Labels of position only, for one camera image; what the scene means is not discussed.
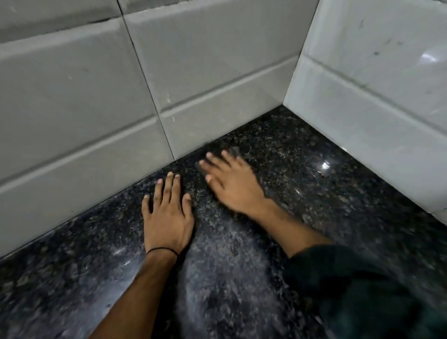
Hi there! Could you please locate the person's left hand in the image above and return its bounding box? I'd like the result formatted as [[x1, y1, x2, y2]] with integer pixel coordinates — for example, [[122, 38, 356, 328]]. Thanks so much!
[[141, 171, 195, 256]]

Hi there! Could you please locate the person's right hand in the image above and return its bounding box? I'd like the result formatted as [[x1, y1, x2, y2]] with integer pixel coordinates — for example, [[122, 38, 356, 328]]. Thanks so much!
[[198, 150, 270, 217]]

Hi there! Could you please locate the person's right forearm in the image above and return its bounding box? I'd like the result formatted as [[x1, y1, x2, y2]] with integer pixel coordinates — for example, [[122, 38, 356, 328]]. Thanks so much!
[[251, 200, 333, 259]]

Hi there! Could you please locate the person's left forearm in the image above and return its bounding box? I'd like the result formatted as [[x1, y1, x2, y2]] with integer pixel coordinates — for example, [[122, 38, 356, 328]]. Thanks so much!
[[89, 250, 179, 339]]

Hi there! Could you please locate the thin black wristband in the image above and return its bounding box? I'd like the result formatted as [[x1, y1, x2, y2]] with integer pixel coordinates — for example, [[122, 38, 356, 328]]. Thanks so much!
[[146, 247, 179, 258]]

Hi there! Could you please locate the dark green sleeve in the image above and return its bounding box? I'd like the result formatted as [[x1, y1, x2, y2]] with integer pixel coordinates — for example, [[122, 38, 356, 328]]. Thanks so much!
[[282, 243, 447, 339]]

